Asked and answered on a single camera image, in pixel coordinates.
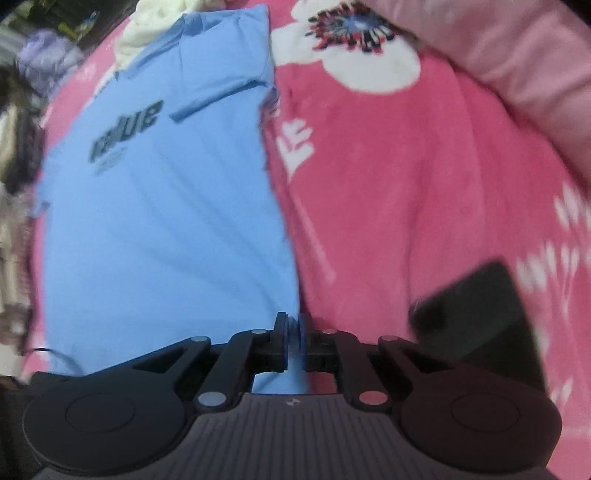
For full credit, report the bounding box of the tall stack of folded clothes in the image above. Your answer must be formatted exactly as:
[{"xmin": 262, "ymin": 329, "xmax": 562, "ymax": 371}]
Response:
[{"xmin": 0, "ymin": 185, "xmax": 40, "ymax": 354}]

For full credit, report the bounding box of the blue t-shirt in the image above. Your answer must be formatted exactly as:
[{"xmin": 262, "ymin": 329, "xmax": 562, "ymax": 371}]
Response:
[{"xmin": 32, "ymin": 4, "xmax": 302, "ymax": 398}]

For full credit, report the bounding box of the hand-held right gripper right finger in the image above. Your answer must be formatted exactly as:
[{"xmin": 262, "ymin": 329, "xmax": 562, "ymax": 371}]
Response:
[{"xmin": 298, "ymin": 313, "xmax": 455, "ymax": 411}]

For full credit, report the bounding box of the small white beige clothes stack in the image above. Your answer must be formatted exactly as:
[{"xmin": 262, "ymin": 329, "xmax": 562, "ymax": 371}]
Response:
[{"xmin": 0, "ymin": 104, "xmax": 47, "ymax": 190}]

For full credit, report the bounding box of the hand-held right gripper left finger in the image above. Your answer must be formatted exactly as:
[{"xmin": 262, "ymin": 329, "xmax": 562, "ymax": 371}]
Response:
[{"xmin": 131, "ymin": 312, "xmax": 290, "ymax": 411}]

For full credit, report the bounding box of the pink floral blanket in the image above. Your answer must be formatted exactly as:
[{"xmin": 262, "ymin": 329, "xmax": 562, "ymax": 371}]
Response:
[{"xmin": 28, "ymin": 0, "xmax": 591, "ymax": 480}]

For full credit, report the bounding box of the black phone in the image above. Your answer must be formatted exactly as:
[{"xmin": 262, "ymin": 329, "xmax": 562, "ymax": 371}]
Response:
[{"xmin": 409, "ymin": 261, "xmax": 549, "ymax": 391}]

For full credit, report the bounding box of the white fleece garment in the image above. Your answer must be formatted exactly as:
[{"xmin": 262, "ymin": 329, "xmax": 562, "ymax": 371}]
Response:
[{"xmin": 115, "ymin": 0, "xmax": 204, "ymax": 71}]

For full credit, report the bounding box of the pink quilt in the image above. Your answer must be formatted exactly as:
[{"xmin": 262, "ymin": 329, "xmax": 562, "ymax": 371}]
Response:
[{"xmin": 365, "ymin": 0, "xmax": 591, "ymax": 181}]

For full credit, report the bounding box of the black cable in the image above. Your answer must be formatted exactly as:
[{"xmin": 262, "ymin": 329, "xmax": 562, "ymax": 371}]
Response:
[{"xmin": 25, "ymin": 347, "xmax": 81, "ymax": 376}]

